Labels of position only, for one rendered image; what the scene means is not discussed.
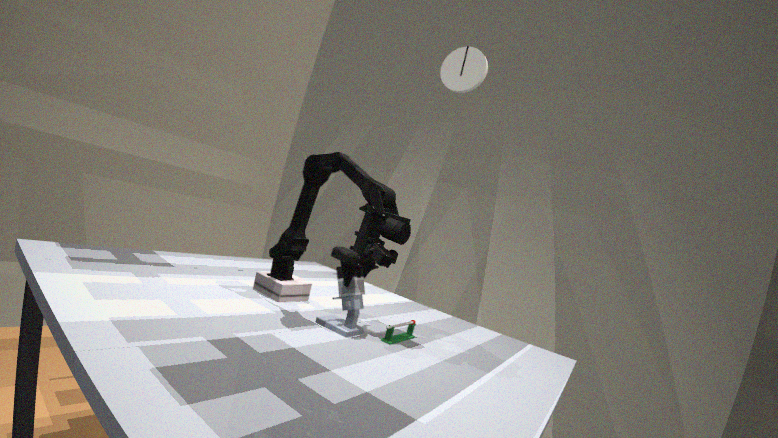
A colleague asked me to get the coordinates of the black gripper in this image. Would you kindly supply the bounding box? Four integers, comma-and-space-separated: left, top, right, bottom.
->
330, 229, 382, 287

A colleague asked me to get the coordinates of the grey tapered pin with red cap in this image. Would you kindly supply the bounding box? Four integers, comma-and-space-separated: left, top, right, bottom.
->
386, 320, 415, 330

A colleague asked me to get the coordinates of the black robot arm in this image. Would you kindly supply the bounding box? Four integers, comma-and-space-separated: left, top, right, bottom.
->
267, 152, 411, 281

